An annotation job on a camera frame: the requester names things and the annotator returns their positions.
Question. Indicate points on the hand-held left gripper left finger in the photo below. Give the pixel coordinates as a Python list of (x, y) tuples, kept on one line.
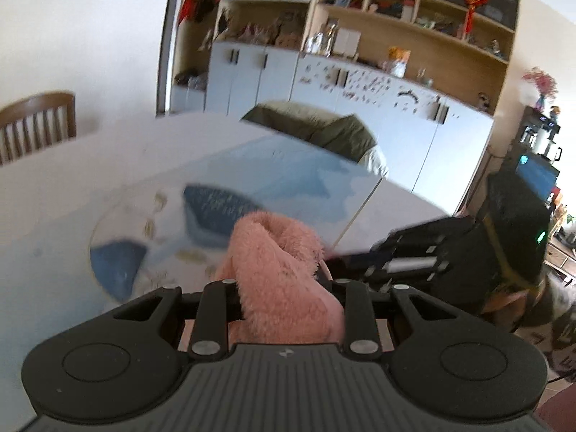
[(216, 307)]

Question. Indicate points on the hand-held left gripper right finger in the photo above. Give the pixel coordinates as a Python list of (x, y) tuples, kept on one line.
[(357, 311)]

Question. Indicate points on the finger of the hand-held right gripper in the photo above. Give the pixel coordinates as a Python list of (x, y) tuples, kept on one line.
[(396, 272), (414, 236)]

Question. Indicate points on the pink fluffy cloth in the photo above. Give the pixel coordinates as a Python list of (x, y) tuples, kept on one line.
[(281, 279)]

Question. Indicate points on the wooden side cabinet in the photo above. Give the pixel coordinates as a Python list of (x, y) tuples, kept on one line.
[(560, 256)]

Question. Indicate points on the black coffee machine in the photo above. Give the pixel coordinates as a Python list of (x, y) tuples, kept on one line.
[(542, 132)]

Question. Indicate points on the olive green sofa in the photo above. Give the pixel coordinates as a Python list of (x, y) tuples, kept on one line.
[(333, 128)]

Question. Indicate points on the blue printed table mat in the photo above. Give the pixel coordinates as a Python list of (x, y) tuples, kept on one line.
[(279, 175)]

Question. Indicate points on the pink flower bouquet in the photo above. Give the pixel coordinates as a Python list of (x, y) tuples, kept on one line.
[(540, 81)]

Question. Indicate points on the orange box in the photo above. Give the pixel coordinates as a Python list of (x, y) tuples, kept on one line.
[(399, 60)]

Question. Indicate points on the red hanging knot ornament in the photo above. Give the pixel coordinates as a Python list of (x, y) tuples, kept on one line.
[(471, 0)]

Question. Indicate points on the wooden chair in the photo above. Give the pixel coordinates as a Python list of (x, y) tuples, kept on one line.
[(38, 126)]

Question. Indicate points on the red hanging cloth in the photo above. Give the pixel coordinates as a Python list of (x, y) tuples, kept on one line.
[(191, 6)]

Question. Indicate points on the wood and white wall cabinet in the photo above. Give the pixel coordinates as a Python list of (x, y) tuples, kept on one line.
[(342, 72)]

